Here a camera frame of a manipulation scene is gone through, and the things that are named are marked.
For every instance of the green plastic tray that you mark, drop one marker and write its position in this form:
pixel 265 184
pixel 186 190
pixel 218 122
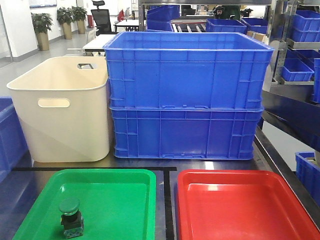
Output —
pixel 116 204

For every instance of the black office chair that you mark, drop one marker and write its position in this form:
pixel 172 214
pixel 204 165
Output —
pixel 102 19

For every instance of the lower stacked blue crate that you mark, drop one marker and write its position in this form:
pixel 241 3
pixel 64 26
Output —
pixel 216 134

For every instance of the green push button switch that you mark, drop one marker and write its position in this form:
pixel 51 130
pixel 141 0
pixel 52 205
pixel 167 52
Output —
pixel 71 218

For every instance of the red plastic tray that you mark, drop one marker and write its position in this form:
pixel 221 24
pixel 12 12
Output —
pixel 240 205

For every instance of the upper stacked blue crate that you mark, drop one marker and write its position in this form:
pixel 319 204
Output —
pixel 162 70

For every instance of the stacked blue crate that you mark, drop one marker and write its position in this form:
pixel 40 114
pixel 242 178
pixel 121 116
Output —
pixel 162 70
pixel 216 134

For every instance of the potted green plant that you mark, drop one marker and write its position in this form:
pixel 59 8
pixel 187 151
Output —
pixel 42 23

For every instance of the cream plastic basket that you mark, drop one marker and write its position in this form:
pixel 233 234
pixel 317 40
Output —
pixel 62 108

